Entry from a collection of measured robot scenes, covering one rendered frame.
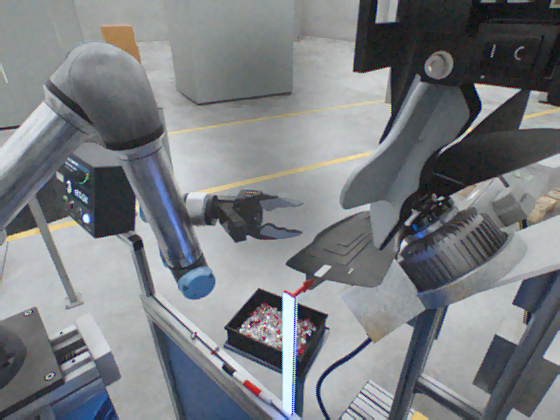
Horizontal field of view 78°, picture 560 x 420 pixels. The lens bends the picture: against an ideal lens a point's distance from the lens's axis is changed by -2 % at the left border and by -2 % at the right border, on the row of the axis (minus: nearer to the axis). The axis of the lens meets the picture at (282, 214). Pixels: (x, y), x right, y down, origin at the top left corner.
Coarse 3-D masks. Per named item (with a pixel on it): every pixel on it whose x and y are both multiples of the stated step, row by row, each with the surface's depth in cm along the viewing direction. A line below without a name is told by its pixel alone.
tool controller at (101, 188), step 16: (96, 144) 102; (80, 160) 86; (96, 160) 87; (112, 160) 89; (64, 176) 95; (80, 176) 88; (96, 176) 83; (112, 176) 86; (64, 192) 97; (80, 192) 89; (96, 192) 84; (112, 192) 87; (128, 192) 91; (64, 208) 99; (96, 208) 86; (112, 208) 89; (128, 208) 92; (80, 224) 93; (96, 224) 87; (112, 224) 90; (128, 224) 94
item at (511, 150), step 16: (544, 128) 50; (464, 144) 55; (480, 144) 55; (496, 144) 55; (512, 144) 55; (528, 144) 55; (544, 144) 55; (448, 160) 64; (464, 160) 63; (480, 160) 63; (496, 160) 62; (512, 160) 61; (528, 160) 61; (448, 176) 72; (464, 176) 70; (480, 176) 69; (496, 176) 67
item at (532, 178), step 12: (552, 156) 299; (528, 168) 294; (540, 168) 286; (552, 168) 279; (516, 180) 306; (528, 180) 298; (540, 180) 290; (552, 180) 296; (528, 192) 301; (540, 192) 294
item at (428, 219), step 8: (424, 192) 78; (416, 200) 78; (424, 200) 79; (432, 200) 80; (440, 200) 81; (448, 200) 78; (416, 208) 79; (424, 208) 79; (432, 208) 78; (440, 208) 76; (448, 208) 77; (424, 216) 77; (432, 216) 76; (416, 224) 78; (424, 224) 77; (408, 232) 80
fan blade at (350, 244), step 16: (352, 224) 75; (368, 224) 74; (320, 240) 74; (336, 240) 71; (352, 240) 70; (368, 240) 69; (400, 240) 69; (304, 256) 71; (320, 256) 68; (336, 256) 67; (352, 256) 65; (368, 256) 65; (384, 256) 64; (304, 272) 66; (336, 272) 62; (368, 272) 60; (384, 272) 60
